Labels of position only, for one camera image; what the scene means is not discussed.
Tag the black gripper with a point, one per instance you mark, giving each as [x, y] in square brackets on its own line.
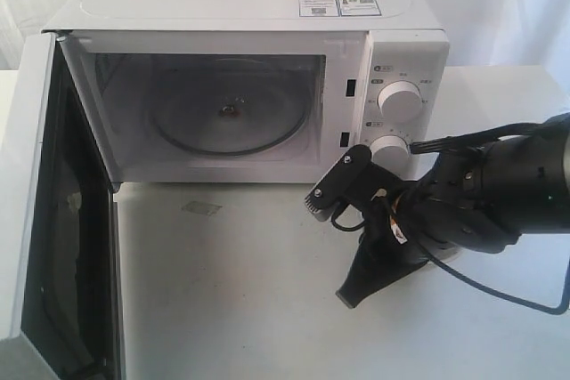
[405, 223]

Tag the white microwave door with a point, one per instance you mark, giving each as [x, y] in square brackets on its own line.
[61, 306]

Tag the cream ceramic bowl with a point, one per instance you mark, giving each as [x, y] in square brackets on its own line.
[447, 256]

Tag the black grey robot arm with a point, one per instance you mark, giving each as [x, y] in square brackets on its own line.
[484, 191]

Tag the white lower microwave knob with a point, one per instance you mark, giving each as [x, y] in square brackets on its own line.
[390, 151]

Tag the white microwave knob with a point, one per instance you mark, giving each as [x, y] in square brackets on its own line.
[390, 151]
[400, 102]

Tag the white upper microwave knob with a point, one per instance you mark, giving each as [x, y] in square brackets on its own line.
[400, 102]

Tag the glass microwave turntable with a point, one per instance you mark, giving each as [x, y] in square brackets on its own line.
[229, 113]

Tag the white Midea microwave body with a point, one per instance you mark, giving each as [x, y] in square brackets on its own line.
[343, 51]

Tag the clear tape patch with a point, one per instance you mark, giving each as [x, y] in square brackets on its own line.
[201, 208]

